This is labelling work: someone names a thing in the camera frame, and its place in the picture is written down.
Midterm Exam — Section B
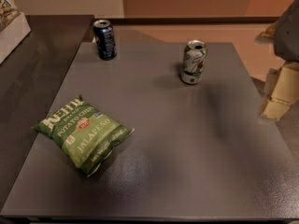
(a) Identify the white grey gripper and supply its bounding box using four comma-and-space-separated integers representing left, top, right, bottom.
255, 0, 299, 120

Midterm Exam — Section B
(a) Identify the green white 7up can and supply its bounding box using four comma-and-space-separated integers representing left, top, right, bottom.
180, 39, 207, 85

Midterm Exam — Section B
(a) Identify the blue pepsi can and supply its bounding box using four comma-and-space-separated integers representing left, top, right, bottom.
93, 20, 117, 60

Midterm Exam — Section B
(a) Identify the green jalapeno chips bag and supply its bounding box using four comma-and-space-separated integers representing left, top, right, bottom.
33, 95, 134, 176

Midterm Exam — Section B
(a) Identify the white snack box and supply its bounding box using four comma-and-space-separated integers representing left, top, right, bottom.
0, 0, 31, 63

